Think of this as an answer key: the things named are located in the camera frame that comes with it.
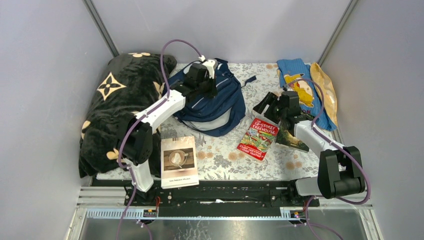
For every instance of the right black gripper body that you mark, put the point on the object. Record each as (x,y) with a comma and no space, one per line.
(283,112)

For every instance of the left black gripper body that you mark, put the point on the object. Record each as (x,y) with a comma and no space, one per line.
(205,87)

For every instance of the navy blue student backpack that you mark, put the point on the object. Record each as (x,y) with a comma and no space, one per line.
(219,115)

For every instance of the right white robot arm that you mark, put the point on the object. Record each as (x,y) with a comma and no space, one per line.
(339,170)

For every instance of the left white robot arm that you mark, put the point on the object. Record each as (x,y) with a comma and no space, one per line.
(135,132)

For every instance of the yellow plastic bag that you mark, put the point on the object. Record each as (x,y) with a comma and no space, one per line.
(326,85)

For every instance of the red Treehouse storybook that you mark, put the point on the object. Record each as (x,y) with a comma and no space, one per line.
(258,138)

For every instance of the dark green gold book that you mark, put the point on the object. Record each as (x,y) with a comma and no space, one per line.
(286,135)

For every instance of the floral white table mat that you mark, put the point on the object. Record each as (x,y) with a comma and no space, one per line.
(218,157)

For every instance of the black floral plush blanket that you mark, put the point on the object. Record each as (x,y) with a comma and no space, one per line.
(130,83)

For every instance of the white coffee cover book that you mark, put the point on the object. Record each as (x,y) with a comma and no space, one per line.
(179,166)

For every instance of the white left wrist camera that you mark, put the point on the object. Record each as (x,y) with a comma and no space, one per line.
(210,65)

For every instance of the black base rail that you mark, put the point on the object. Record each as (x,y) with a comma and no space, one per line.
(265,199)

